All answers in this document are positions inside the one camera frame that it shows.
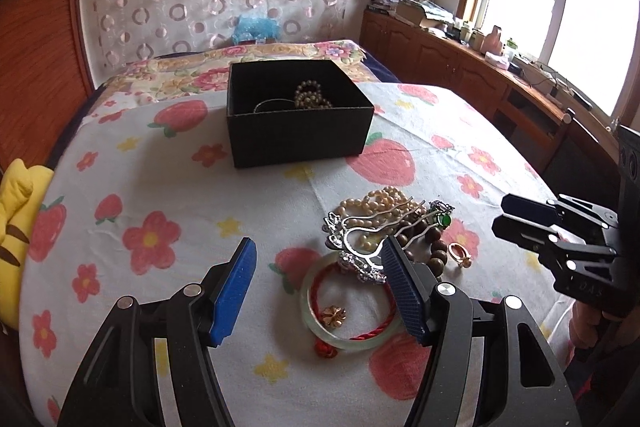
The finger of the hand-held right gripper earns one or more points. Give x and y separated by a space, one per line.
527 209
520 234

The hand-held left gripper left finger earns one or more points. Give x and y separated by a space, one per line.
232 292

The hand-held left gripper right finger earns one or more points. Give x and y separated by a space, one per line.
405 292

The pale jade bangle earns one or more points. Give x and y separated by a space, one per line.
306 307

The silver ornate hairpin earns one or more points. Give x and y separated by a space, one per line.
335 224

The black cardboard jewelry box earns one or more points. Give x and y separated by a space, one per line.
300 137

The person's right hand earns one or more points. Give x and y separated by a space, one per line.
585 327

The silver green gem hair clip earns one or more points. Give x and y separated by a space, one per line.
442 221

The strawberry print table cover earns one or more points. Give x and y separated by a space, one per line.
200 217

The round silver knob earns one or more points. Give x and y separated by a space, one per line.
568 117

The black remote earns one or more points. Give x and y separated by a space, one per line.
581 99

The wooden cabinet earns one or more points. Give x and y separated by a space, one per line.
440 62

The cluster of bottles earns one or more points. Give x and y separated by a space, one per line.
492 39

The thin silver bangle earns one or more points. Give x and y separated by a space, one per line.
265 104

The dark blue bedding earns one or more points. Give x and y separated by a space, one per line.
377 64

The yellow plush toy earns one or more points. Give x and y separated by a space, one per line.
20 227

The floral blanket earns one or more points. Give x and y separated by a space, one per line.
175 77

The blue plastic bag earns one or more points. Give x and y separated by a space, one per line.
255 27

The wooden headboard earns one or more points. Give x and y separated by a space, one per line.
40 57

